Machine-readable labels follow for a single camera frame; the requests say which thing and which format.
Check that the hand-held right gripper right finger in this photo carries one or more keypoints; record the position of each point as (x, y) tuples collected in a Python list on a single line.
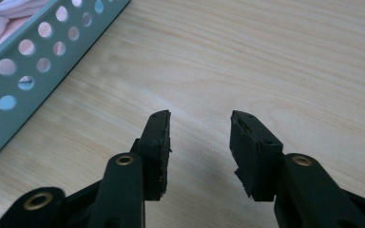
[(254, 158)]

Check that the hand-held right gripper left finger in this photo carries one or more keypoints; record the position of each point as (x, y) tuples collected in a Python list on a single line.
[(154, 148)]

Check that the teal perforated plastic basket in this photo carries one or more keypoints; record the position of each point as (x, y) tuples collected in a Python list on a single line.
[(19, 82)]

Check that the pink cloth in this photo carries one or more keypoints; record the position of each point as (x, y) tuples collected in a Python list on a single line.
[(3, 23)]

